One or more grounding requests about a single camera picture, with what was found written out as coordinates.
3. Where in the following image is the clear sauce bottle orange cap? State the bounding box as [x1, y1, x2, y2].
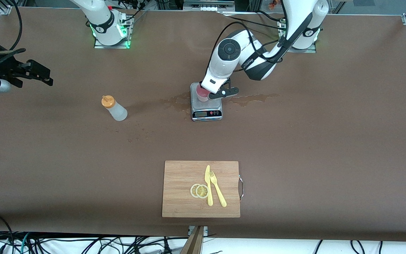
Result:
[101, 95, 128, 122]

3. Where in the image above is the pink plastic cup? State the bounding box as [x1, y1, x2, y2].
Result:
[196, 84, 211, 102]

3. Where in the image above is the silver digital kitchen scale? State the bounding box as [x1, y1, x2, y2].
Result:
[190, 81, 223, 122]

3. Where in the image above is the wooden cutting board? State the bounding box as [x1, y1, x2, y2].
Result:
[162, 161, 244, 218]

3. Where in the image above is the yellow plastic knife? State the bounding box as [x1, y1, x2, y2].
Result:
[205, 165, 214, 207]

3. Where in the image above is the yellow plastic fork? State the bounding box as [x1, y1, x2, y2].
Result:
[209, 171, 227, 208]

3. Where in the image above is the brown table cover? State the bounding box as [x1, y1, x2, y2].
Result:
[0, 6, 406, 242]

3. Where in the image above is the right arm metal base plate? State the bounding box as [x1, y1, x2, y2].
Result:
[94, 16, 131, 49]

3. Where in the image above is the teal floor cable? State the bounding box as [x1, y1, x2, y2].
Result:
[20, 232, 31, 254]

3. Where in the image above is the black cable on table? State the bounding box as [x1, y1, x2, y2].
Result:
[221, 10, 284, 30]

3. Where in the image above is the wooden metal bracket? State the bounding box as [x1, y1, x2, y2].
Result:
[180, 226, 209, 254]

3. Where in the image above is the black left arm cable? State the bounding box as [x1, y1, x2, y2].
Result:
[207, 12, 314, 73]

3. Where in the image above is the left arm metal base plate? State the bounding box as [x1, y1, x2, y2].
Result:
[279, 19, 317, 54]

